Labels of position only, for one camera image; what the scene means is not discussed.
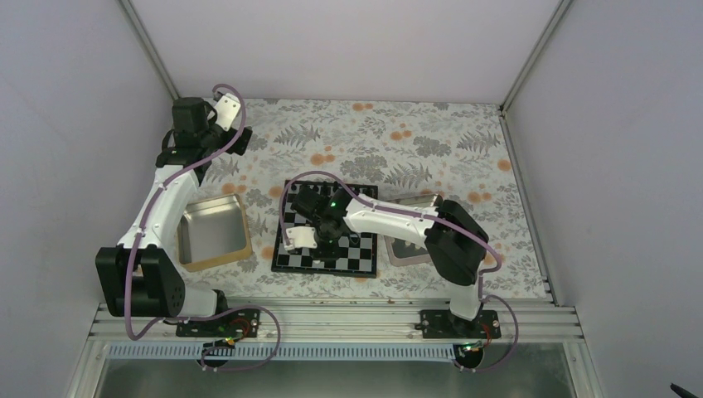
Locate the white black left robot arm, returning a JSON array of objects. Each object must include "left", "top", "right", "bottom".
[{"left": 95, "top": 92, "right": 252, "bottom": 336}]

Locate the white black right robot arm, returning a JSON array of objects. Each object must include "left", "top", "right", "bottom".
[{"left": 281, "top": 187, "right": 490, "bottom": 337}]

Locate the black chess pieces row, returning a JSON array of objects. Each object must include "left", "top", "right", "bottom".
[{"left": 286, "top": 181, "right": 378, "bottom": 202}]

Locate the black white chess board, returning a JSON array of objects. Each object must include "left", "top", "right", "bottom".
[{"left": 271, "top": 181, "right": 378, "bottom": 278}]

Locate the pink rimmed metal tin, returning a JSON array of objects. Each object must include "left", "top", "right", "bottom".
[{"left": 382, "top": 193, "right": 445, "bottom": 268}]

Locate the gold rimmed empty metal tin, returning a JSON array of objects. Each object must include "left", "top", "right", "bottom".
[{"left": 177, "top": 194, "right": 253, "bottom": 273}]

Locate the floral patterned table mat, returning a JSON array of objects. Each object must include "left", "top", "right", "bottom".
[{"left": 183, "top": 99, "right": 548, "bottom": 300}]

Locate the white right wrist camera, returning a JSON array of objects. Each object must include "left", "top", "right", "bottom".
[{"left": 284, "top": 226, "right": 318, "bottom": 251}]

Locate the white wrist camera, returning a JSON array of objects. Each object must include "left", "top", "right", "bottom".
[
  {"left": 214, "top": 93, "right": 241, "bottom": 131},
  {"left": 284, "top": 226, "right": 318, "bottom": 251}
]

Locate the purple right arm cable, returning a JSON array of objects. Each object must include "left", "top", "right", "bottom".
[{"left": 278, "top": 170, "right": 520, "bottom": 375}]

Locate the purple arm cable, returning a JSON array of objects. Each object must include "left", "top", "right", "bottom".
[
  {"left": 278, "top": 170, "right": 520, "bottom": 375},
  {"left": 123, "top": 83, "right": 282, "bottom": 375}
]

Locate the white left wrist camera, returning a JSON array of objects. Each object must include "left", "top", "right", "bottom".
[{"left": 214, "top": 93, "right": 241, "bottom": 131}]

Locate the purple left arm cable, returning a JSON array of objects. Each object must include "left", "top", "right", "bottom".
[{"left": 123, "top": 83, "right": 282, "bottom": 375}]

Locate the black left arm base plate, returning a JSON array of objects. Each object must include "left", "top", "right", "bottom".
[{"left": 176, "top": 308, "right": 260, "bottom": 340}]

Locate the aluminium corner frame post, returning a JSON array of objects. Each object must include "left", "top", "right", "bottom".
[
  {"left": 500, "top": 0, "right": 575, "bottom": 117},
  {"left": 117, "top": 0, "right": 180, "bottom": 100}
]

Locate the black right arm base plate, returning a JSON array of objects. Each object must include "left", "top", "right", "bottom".
[{"left": 415, "top": 309, "right": 502, "bottom": 339}]

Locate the aluminium front rail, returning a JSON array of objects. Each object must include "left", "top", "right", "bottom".
[{"left": 87, "top": 303, "right": 584, "bottom": 344}]

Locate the grey slotted cable duct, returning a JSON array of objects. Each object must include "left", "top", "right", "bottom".
[{"left": 106, "top": 342, "right": 455, "bottom": 362}]

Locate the right aluminium corner frame post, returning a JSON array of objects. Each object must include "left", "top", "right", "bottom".
[{"left": 500, "top": 0, "right": 575, "bottom": 117}]

